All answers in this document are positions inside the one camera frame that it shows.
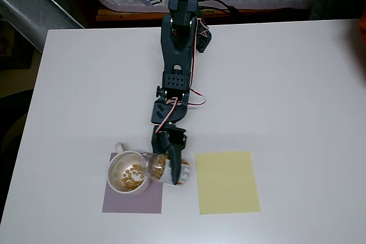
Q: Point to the purple paper square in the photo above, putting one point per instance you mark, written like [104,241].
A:
[131,204]

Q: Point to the glass jar of soybeans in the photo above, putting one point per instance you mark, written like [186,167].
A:
[157,169]

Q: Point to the brown wooden bed frame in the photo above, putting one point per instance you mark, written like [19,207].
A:
[128,15]

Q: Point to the white ceramic mug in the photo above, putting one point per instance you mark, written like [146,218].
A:
[120,167]

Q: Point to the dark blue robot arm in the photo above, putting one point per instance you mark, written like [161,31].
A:
[175,58]

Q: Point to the yellow paper square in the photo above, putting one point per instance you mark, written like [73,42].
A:
[228,184]

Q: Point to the silver foil tube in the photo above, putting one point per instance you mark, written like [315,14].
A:
[28,7]

